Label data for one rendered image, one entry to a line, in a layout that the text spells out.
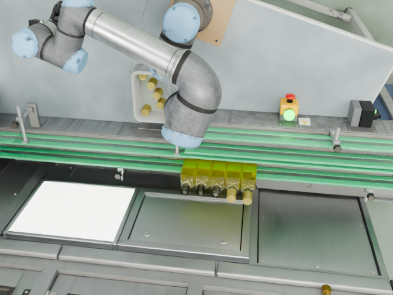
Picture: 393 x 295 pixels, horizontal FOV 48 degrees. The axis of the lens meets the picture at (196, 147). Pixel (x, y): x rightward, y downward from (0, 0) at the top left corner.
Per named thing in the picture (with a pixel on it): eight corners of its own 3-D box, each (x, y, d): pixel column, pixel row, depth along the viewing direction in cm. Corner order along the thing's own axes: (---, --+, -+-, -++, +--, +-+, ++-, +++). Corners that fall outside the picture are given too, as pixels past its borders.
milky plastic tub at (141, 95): (139, 112, 190) (134, 121, 183) (135, 63, 178) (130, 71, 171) (178, 115, 188) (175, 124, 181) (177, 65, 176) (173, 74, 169)
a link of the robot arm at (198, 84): (230, 76, 105) (54, -12, 108) (212, 115, 110) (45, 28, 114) (240, 65, 115) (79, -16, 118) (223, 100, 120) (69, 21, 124)
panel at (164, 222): (42, 184, 189) (3, 238, 161) (41, 178, 188) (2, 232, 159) (251, 202, 180) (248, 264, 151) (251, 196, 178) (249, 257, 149)
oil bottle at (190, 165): (187, 159, 185) (179, 189, 167) (187, 148, 182) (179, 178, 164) (200, 160, 184) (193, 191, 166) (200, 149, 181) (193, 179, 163)
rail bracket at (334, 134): (327, 134, 170) (331, 152, 159) (330, 117, 166) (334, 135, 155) (337, 134, 170) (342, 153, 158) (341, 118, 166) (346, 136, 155)
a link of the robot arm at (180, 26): (209, 7, 149) (203, 15, 137) (195, 43, 156) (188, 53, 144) (177, -7, 149) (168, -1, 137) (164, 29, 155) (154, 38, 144)
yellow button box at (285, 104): (278, 112, 182) (279, 120, 176) (281, 95, 178) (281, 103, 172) (295, 113, 181) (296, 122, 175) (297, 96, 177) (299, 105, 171)
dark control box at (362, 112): (346, 116, 179) (350, 126, 172) (350, 99, 175) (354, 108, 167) (367, 117, 178) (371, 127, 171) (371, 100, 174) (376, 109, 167)
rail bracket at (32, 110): (38, 122, 197) (14, 148, 178) (31, 88, 188) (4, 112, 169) (48, 123, 196) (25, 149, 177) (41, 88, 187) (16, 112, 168)
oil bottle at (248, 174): (242, 163, 182) (240, 195, 164) (243, 152, 179) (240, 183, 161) (255, 164, 182) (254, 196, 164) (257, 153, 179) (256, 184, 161)
